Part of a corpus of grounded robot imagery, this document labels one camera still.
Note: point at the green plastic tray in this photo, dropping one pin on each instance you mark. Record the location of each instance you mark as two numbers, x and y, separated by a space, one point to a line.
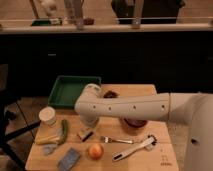
67 89

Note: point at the blue sponge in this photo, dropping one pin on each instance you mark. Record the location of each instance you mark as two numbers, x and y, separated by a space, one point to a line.
69 160

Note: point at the grey crumpled cloth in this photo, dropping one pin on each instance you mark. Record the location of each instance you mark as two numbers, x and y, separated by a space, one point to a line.
49 148

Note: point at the wooden whiteboard eraser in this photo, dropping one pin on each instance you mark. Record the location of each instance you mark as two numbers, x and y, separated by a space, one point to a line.
84 134

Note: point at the dark red bowl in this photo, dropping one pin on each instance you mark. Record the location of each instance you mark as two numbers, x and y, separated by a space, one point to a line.
135 123

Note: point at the green cucumber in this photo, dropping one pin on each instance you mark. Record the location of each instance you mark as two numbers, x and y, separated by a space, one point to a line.
63 137

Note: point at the red yellow apple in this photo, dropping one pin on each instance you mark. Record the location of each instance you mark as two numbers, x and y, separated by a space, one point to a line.
95 151

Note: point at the black chair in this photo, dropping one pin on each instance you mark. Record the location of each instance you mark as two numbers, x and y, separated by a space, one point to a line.
7 97

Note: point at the silver fork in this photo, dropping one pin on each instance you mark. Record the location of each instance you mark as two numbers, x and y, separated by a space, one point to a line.
110 140

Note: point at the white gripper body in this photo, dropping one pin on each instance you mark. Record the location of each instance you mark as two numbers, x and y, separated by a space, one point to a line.
89 121

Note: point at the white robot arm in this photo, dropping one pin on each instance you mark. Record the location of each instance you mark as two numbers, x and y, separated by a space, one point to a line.
193 109

